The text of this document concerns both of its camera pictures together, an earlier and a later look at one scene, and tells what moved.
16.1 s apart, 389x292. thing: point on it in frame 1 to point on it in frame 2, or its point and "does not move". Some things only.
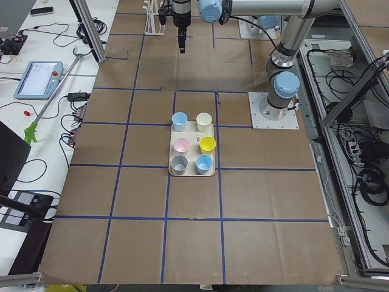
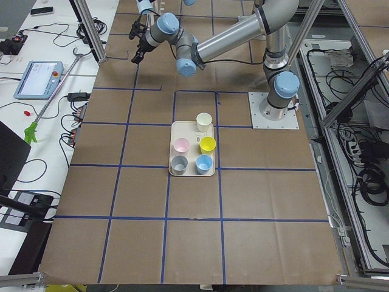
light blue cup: x=179 y=121 to x=145 y=5
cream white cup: x=203 y=121 does not move
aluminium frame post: x=92 y=30 does not move
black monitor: x=14 y=151 does not move
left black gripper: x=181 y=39 to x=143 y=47
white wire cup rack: x=153 y=27 does not move
